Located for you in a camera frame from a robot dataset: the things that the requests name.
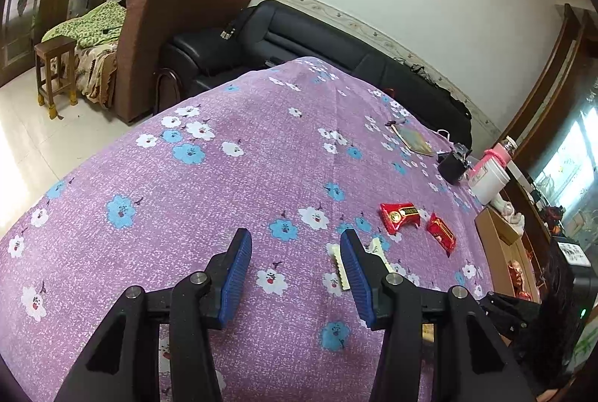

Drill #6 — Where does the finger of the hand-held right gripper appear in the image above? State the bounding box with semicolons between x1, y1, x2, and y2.
479;292;540;340

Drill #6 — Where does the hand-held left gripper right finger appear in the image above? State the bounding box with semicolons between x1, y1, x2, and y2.
339;229;536;402

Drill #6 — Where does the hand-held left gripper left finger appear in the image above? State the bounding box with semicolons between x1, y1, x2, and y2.
53;228;253;402

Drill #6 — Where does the white and green snack packet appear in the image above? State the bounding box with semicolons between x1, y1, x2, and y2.
326;238;393;291

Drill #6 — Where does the cardboard box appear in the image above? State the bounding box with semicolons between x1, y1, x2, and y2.
474;206;543;304

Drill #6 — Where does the red packet with gold label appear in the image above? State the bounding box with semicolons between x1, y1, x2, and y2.
379;202;422;236

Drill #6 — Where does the red rectangular snack packet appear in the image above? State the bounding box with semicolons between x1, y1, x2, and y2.
426;213;457;256

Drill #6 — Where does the white cloth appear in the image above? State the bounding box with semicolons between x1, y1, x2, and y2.
495;192;526;235

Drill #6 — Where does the purple floral tablecloth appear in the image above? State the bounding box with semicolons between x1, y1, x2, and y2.
0;56;496;402

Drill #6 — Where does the white canister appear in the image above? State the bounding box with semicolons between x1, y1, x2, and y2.
468;157;510;205

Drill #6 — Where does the black container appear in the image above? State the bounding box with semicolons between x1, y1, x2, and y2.
437;143;470;185

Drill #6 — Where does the green notebook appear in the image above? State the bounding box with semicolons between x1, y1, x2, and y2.
395;126;435;157

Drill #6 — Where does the pink bottle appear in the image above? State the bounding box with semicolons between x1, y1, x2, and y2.
483;138;517;167

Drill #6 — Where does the wooden glass cabinet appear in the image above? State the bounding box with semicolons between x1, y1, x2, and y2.
500;3;598;244

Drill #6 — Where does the beige patterned blanket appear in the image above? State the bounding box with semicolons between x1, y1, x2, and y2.
75;44;117;108

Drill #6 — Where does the black leather sofa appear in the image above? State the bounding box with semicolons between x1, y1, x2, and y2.
159;0;474;151

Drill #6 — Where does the brown armchair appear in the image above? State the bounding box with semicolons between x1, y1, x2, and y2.
113;0;255;125

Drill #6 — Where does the wooden stool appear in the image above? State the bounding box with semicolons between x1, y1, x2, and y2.
34;37;78;120

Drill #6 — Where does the green patterned blanket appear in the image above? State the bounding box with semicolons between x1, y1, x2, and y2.
41;0;128;49

